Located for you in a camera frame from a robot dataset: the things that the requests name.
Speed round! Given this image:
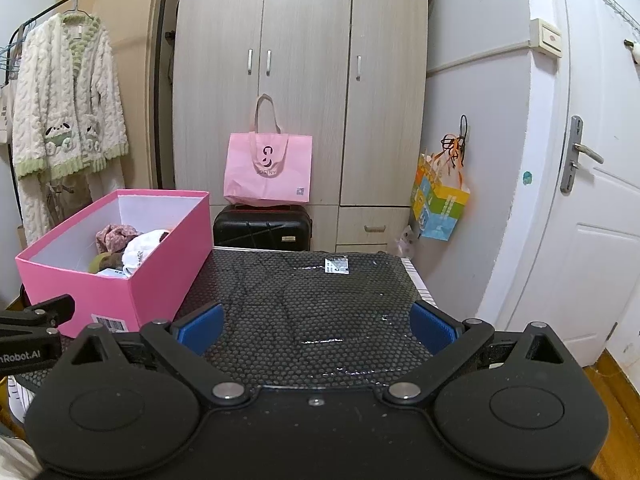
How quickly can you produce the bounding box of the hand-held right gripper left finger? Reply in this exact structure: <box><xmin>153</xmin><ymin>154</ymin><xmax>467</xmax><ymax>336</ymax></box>
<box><xmin>70</xmin><ymin>302</ymin><xmax>251</xmax><ymax>402</ymax></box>

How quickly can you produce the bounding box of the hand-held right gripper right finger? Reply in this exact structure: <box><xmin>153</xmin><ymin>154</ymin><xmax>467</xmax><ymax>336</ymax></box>
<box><xmin>382</xmin><ymin>300</ymin><xmax>568</xmax><ymax>404</ymax></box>

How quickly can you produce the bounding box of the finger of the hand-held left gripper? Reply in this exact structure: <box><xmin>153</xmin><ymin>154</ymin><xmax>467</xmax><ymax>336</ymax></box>
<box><xmin>0</xmin><ymin>294</ymin><xmax>76</xmax><ymax>337</ymax></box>

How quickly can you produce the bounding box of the pink cardboard box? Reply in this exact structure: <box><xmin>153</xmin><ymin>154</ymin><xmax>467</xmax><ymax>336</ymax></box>
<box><xmin>15</xmin><ymin>190</ymin><xmax>213</xmax><ymax>339</ymax></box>

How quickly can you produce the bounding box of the white panda plush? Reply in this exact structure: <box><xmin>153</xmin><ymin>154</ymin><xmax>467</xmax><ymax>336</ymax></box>
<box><xmin>122</xmin><ymin>229</ymin><xmax>171</xmax><ymax>276</ymax></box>

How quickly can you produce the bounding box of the pink scrunchie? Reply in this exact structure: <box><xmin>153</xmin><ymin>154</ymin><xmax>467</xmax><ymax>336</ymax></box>
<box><xmin>96</xmin><ymin>225</ymin><xmax>142</xmax><ymax>256</ymax></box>

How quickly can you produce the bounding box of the white plastic bag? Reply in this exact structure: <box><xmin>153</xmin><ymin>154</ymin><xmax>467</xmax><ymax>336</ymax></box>
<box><xmin>395</xmin><ymin>225</ymin><xmax>418</xmax><ymax>258</ymax></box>

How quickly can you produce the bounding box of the black suitcase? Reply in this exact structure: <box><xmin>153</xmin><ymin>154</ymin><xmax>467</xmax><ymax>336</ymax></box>
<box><xmin>213</xmin><ymin>204</ymin><xmax>314</xmax><ymax>252</ymax></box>

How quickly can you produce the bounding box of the colourful gift bag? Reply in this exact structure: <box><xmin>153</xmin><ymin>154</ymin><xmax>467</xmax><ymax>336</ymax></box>
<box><xmin>411</xmin><ymin>132</ymin><xmax>471</xmax><ymax>242</ymax></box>

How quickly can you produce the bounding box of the pink tote bag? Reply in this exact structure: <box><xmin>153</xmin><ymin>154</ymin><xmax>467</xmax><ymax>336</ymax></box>
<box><xmin>223</xmin><ymin>94</ymin><xmax>313</xmax><ymax>207</ymax></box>

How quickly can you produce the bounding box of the beige canvas tote bag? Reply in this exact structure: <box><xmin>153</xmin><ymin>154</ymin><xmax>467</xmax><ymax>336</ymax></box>
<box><xmin>0</xmin><ymin>82</ymin><xmax>13</xmax><ymax>146</ymax></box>

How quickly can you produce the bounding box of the fluffy white green robe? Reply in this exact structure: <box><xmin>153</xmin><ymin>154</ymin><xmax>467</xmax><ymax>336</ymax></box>
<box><xmin>11</xmin><ymin>12</ymin><xmax>130</xmax><ymax>246</ymax></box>

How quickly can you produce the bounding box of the white door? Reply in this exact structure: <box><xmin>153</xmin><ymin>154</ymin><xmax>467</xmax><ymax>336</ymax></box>
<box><xmin>480</xmin><ymin>0</ymin><xmax>640</xmax><ymax>368</ymax></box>

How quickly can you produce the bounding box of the light wooden wardrobe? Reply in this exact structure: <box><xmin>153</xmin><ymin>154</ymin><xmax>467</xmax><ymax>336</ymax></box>
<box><xmin>172</xmin><ymin>0</ymin><xmax>430</xmax><ymax>256</ymax></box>

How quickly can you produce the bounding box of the black clothes rack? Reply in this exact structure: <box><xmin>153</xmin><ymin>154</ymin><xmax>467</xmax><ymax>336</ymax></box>
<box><xmin>0</xmin><ymin>0</ymin><xmax>171</xmax><ymax>191</ymax></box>

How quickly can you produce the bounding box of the metal door handle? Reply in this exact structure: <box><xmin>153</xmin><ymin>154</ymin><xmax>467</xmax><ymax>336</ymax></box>
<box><xmin>560</xmin><ymin>115</ymin><xmax>604</xmax><ymax>195</ymax></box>

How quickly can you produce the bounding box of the bunch of wire hangers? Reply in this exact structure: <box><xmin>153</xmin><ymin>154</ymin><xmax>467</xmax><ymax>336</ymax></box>
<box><xmin>0</xmin><ymin>20</ymin><xmax>31</xmax><ymax>81</ymax></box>

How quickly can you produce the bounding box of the beige wall switch box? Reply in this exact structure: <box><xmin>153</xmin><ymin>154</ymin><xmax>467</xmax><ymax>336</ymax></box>
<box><xmin>530</xmin><ymin>17</ymin><xmax>562</xmax><ymax>58</ymax></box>

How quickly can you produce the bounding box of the white wire wall rack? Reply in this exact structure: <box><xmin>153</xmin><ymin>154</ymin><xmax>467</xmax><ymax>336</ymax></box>
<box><xmin>600</xmin><ymin>0</ymin><xmax>640</xmax><ymax>36</ymax></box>

